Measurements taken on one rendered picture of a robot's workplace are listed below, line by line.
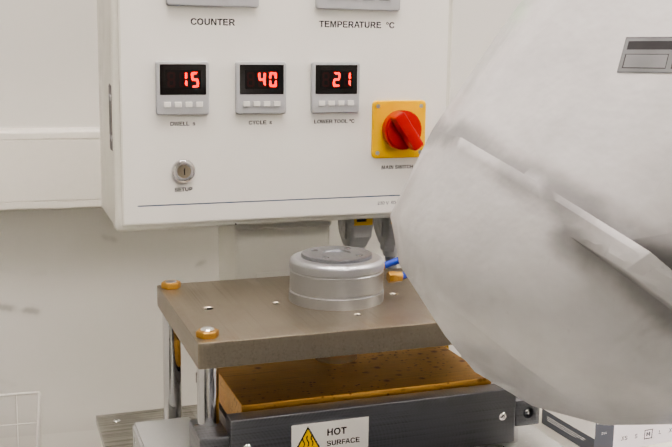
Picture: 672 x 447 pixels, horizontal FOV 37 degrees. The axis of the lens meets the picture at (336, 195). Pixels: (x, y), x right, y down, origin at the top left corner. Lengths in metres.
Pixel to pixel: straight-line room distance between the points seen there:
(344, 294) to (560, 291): 0.56
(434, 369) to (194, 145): 0.29
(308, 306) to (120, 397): 0.64
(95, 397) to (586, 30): 1.20
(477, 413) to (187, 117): 0.36
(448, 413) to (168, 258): 0.66
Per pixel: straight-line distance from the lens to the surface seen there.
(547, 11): 0.27
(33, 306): 1.36
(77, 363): 1.38
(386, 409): 0.76
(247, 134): 0.92
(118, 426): 1.06
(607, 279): 0.23
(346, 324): 0.76
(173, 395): 0.89
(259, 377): 0.80
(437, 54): 0.98
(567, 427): 1.41
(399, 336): 0.76
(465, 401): 0.79
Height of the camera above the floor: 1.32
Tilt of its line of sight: 9 degrees down
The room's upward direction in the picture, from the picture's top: 1 degrees clockwise
